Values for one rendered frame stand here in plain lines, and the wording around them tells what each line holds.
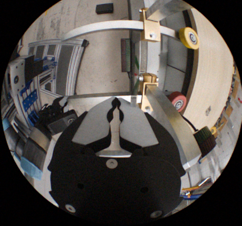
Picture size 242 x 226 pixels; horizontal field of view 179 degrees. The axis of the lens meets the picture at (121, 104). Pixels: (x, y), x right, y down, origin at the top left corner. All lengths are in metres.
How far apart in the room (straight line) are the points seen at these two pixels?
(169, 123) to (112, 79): 1.07
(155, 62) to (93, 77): 0.88
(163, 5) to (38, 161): 0.41
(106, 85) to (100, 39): 0.64
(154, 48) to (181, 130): 0.46
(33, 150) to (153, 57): 0.64
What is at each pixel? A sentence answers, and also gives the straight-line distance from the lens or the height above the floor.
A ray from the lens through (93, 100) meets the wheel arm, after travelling 0.31.
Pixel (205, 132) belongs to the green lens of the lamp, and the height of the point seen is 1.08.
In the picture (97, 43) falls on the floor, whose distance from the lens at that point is 1.15.
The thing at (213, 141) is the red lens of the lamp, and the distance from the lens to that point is 0.17.
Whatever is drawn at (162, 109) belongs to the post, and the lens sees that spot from 0.17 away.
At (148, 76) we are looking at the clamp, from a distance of 0.27.
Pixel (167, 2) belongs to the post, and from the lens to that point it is 0.18.
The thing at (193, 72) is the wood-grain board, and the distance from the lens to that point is 0.35.
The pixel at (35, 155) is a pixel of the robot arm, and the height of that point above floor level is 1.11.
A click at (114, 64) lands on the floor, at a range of 1.12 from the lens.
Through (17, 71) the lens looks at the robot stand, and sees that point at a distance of 0.43.
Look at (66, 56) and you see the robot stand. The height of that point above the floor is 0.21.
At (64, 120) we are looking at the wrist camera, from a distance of 0.25.
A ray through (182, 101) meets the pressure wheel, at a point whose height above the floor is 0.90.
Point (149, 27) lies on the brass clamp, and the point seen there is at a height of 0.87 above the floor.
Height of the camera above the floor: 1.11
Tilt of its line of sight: 55 degrees down
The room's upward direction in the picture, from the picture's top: 176 degrees clockwise
